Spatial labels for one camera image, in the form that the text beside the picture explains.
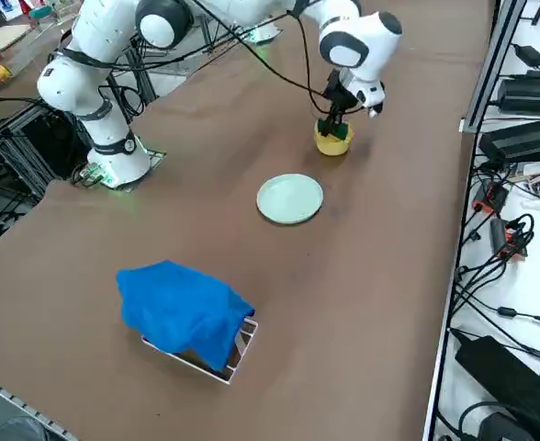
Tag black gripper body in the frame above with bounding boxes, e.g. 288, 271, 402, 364
323, 68, 359, 115

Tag small yellow dish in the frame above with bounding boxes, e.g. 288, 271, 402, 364
314, 118, 355, 156

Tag pale green round plate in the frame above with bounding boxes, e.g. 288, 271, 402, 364
256, 173, 325, 226

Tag orange and black device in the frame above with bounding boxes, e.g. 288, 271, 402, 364
473, 180, 511, 216
489, 216, 536, 262

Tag large black power adapter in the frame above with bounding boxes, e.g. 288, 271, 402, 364
478, 117, 540, 170
496, 70, 540, 117

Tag small black power adapter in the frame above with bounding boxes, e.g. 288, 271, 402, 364
512, 43, 540, 68

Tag blue cloth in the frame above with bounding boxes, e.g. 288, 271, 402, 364
116, 259, 256, 372

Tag white metal rack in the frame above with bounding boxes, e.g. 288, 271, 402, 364
140, 316, 260, 386

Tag wooden board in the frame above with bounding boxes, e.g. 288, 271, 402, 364
0, 22, 33, 55

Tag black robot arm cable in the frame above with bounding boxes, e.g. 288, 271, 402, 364
191, 0, 340, 116
292, 11, 329, 116

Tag aluminium frame post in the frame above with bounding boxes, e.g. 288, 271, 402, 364
461, 0, 528, 135

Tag black metal table frame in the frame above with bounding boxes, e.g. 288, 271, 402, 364
0, 98, 96, 203

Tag aluminium table edge rail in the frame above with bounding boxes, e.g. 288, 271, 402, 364
0, 370, 78, 441

